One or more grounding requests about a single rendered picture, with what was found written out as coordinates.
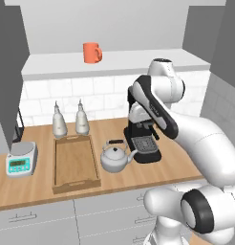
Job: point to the white wall cabinet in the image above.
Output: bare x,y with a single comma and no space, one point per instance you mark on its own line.
116,60

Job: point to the white kitchen scale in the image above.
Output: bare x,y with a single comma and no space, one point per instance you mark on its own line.
22,161

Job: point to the orange mug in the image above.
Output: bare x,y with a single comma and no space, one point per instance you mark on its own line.
90,53

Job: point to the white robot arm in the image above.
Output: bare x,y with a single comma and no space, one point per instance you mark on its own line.
205,150

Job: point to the grey drawer front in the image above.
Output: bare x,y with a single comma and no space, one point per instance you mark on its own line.
110,239
110,223
43,214
106,202

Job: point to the white pump bottle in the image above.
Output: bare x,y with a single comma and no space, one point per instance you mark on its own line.
59,124
81,122

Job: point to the wooden tray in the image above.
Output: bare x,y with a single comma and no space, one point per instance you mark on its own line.
75,164

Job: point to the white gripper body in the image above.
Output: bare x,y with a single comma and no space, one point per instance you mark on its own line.
139,114

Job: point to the dark grey cabinet door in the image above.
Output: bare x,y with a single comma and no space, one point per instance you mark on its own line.
8,70
224,35

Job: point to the black coffee machine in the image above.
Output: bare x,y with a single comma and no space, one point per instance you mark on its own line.
145,146

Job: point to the black countertop object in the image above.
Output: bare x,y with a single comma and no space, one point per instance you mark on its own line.
19,127

